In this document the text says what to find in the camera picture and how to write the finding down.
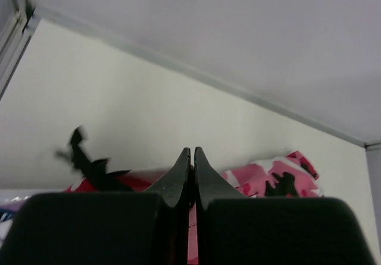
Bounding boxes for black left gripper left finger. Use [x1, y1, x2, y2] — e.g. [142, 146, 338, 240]
[144, 148, 191, 208]

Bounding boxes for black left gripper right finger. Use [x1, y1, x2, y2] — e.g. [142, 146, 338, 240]
[194, 146, 246, 211]

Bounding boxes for pink camouflage trousers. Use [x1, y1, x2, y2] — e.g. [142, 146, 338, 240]
[65, 151, 323, 264]

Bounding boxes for purple trousers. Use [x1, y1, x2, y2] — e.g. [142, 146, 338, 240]
[1, 195, 31, 213]

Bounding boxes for blue white patterned garment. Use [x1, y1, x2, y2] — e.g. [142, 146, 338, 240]
[0, 208, 16, 243]

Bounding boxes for aluminium frame rear rail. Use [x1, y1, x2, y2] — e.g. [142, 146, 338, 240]
[27, 5, 380, 151]

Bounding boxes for aluminium frame rear left post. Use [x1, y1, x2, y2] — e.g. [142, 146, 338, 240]
[1, 0, 35, 95]

